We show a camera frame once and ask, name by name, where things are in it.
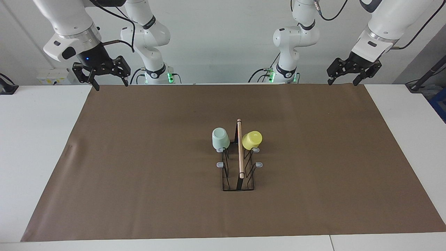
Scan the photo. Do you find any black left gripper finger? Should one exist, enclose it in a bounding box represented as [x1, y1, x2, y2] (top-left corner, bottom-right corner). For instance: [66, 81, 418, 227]
[326, 58, 351, 85]
[353, 62, 382, 86]

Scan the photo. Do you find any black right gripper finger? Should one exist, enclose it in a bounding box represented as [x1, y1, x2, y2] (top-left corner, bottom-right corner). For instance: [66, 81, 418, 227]
[113, 56, 131, 87]
[72, 63, 100, 91]

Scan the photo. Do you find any yellow plastic cup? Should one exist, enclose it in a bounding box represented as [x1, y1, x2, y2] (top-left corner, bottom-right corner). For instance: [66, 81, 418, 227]
[242, 131, 263, 151]

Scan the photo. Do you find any pale green plastic cup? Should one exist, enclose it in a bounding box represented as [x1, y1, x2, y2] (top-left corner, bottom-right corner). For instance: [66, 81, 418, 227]
[212, 127, 231, 151]

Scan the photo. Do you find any black table clamp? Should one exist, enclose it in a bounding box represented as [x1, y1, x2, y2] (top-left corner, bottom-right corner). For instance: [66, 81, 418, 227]
[0, 73, 19, 95]

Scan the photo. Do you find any blue crate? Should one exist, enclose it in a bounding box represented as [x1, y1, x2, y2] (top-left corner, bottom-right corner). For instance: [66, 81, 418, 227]
[429, 87, 446, 123]

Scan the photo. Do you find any brown paper table mat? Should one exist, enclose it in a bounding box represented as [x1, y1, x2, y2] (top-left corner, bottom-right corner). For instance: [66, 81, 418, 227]
[20, 84, 446, 242]

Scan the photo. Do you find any black right base cable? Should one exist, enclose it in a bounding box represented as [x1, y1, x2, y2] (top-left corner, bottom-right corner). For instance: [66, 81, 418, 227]
[130, 68, 147, 85]

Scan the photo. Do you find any black base cable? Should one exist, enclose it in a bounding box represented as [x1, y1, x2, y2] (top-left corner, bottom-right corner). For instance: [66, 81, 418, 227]
[130, 68, 147, 85]
[248, 52, 281, 83]

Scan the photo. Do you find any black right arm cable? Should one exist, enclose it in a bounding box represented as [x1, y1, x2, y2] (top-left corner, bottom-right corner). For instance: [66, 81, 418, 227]
[89, 0, 136, 53]

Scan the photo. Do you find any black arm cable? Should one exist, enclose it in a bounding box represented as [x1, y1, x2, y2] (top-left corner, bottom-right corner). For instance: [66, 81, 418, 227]
[313, 0, 446, 50]
[89, 0, 136, 53]

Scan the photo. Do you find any white wall socket box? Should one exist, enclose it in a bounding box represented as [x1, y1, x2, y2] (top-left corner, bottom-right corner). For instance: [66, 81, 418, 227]
[37, 68, 75, 85]

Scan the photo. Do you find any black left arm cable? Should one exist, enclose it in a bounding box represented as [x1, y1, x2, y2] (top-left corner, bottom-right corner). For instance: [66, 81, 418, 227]
[313, 0, 446, 50]

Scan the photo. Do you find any black camera stand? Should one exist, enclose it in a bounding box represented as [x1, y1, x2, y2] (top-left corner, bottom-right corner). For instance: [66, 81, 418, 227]
[406, 56, 446, 93]

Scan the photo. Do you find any black left base cable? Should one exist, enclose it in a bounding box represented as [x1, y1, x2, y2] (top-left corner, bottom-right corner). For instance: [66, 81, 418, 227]
[248, 52, 281, 83]

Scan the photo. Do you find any black wire cup rack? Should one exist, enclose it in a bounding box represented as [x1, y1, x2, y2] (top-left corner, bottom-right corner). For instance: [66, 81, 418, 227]
[216, 119, 263, 191]

